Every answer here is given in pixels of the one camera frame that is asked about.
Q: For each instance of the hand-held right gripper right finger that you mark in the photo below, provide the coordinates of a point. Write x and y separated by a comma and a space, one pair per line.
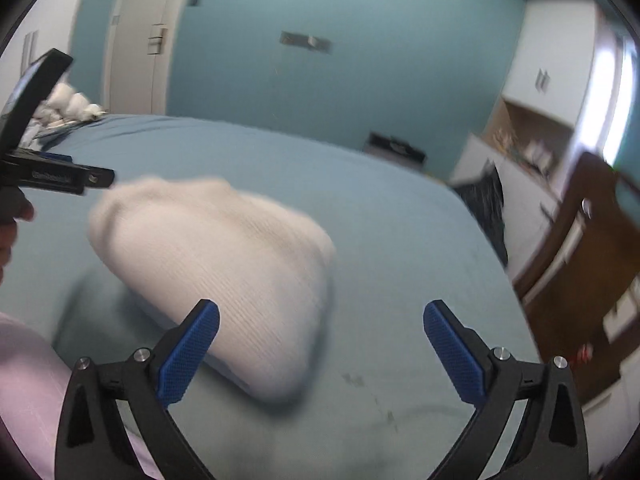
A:
455, 355

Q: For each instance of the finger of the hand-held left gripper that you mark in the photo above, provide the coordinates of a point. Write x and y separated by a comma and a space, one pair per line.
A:
35, 85
55, 176

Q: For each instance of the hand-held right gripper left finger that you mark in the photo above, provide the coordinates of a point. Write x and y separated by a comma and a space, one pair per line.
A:
189, 355

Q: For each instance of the cream and blue knit sweater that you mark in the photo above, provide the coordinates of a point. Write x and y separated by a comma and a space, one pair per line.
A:
220, 270

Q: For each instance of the person's left hand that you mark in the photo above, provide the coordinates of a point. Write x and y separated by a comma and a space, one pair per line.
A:
7, 245

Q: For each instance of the white duvet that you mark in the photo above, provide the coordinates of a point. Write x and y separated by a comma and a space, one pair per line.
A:
70, 105

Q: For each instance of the white wardrobe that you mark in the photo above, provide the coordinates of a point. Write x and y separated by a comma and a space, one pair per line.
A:
45, 25

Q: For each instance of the bed with blue sheet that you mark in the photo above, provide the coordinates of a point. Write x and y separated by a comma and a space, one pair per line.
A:
400, 260

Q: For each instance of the white door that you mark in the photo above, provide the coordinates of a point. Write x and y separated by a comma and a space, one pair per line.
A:
145, 35

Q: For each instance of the brown wooden furniture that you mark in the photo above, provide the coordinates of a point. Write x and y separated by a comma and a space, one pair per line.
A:
575, 280

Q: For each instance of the black plastic bag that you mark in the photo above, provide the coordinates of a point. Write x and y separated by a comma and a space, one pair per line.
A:
485, 205

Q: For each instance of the black flat box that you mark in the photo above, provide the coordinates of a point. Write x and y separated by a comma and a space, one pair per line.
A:
397, 147

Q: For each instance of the white cabinet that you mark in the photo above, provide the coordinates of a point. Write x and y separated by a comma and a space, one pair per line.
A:
545, 60

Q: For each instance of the metal wall bracket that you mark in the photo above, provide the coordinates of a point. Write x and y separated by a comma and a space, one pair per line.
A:
306, 41

